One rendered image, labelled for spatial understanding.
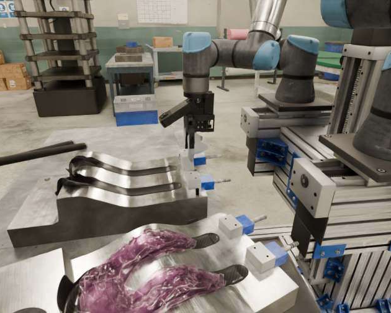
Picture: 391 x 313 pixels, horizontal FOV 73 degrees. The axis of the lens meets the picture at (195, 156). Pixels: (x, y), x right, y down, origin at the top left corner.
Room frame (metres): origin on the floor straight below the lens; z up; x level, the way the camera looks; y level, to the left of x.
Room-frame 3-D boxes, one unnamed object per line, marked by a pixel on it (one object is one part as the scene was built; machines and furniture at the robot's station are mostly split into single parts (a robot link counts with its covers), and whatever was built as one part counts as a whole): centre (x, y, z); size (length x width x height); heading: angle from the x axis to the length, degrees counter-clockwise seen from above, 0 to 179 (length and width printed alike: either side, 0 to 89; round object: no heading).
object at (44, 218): (0.68, 0.24, 0.87); 0.50 x 0.26 x 0.14; 101
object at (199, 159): (0.78, -0.02, 0.92); 0.13 x 0.05 x 0.05; 101
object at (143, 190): (0.67, 0.22, 0.92); 0.35 x 0.16 x 0.09; 101
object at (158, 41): (6.66, 0.75, 0.94); 0.41 x 0.33 x 0.29; 108
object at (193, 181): (0.67, -0.04, 0.89); 0.13 x 0.05 x 0.05; 101
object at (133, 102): (3.87, 0.88, 0.28); 0.61 x 0.41 x 0.15; 101
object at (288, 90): (1.07, -0.40, 1.09); 0.15 x 0.15 x 0.10
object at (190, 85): (0.77, 0.00, 1.15); 0.08 x 0.08 x 0.05
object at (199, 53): (0.77, 0.00, 1.23); 0.09 x 0.08 x 0.11; 143
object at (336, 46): (7.41, -3.70, 0.48); 0.64 x 0.54 x 0.97; 17
